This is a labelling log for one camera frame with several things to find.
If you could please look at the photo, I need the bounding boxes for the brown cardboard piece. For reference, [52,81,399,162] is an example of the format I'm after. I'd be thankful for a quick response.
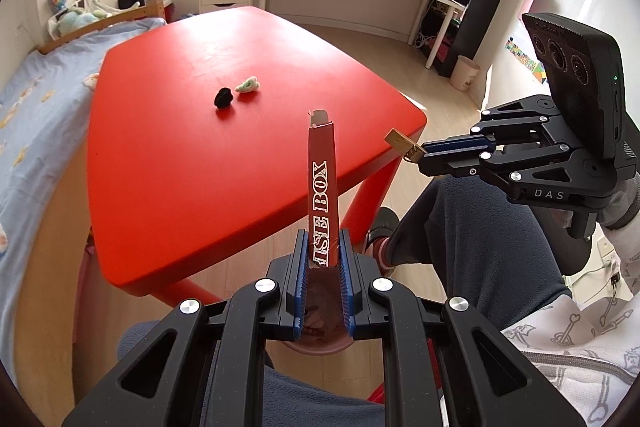
[385,129,426,164]

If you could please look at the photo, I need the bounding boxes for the red cardboard strip with BOX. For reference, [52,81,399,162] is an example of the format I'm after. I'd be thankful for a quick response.
[308,109,340,268]

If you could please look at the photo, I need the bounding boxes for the small black scrap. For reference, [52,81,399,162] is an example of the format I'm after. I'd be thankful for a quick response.
[214,87,234,109]

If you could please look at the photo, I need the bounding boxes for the green white tissue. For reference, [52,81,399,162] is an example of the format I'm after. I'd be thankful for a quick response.
[234,76,260,94]

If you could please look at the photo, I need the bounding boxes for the pink trash bin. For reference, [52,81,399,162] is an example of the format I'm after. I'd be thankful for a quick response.
[283,268,354,355]

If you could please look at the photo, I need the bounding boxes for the beige small waste bin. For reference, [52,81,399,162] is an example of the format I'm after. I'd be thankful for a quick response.
[450,55,480,92]

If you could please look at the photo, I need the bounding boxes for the red table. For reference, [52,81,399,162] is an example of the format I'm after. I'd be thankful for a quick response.
[87,8,426,303]

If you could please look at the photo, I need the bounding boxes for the bed with blue sheet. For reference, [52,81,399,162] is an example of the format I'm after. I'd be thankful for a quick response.
[0,0,167,383]

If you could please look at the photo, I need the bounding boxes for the teal plush toys pile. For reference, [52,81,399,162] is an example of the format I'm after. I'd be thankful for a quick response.
[55,8,107,37]

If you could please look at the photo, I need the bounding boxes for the black tracking camera box right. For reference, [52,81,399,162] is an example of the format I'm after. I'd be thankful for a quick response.
[522,12,625,160]

